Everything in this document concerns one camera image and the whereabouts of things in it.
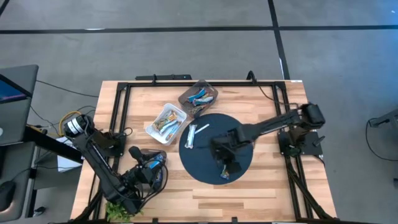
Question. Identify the granola bar orange green wrapper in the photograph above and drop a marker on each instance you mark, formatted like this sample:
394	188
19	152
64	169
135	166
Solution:
164	120

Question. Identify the white paper sheet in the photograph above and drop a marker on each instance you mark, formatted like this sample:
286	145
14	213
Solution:
66	163

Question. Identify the black desk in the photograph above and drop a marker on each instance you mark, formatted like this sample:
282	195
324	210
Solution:
46	141

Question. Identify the green snack bag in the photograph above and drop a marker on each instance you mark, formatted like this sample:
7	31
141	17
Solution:
224	174

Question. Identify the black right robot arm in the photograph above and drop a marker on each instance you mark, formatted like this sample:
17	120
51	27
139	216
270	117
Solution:
273	123

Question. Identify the grey translucent plastic bin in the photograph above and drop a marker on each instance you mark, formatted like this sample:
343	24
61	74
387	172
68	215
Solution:
136	166
209	88

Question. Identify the granola bar red blue wrapper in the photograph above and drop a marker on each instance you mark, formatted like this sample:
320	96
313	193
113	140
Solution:
196	95

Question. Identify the black chair caster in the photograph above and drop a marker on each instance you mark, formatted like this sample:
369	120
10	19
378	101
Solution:
39	211

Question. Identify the white plastic bin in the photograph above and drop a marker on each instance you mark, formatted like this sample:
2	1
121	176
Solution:
151	128

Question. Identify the thin white wrapper strip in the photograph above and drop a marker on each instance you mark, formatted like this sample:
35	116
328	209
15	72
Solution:
202	128

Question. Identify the small green potted plant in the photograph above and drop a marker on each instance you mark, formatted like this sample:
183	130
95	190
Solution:
115	213

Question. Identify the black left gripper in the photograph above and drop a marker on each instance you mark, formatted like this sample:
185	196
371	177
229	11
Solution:
144	178

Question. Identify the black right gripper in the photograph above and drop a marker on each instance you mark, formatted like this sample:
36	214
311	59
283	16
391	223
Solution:
230	144

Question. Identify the grey laptop computer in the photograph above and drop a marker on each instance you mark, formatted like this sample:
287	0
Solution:
15	105

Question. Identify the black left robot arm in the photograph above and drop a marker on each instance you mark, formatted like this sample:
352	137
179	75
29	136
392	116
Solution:
99	161

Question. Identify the round dark blue woven mat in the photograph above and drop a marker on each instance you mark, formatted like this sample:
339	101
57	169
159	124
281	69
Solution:
199	165

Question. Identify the granola bar red green wrapper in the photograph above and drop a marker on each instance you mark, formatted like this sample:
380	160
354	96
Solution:
174	133

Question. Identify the black power strip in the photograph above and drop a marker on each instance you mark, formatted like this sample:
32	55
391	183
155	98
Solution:
164	77

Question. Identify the white light blue snack bar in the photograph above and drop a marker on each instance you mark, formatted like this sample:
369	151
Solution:
190	136

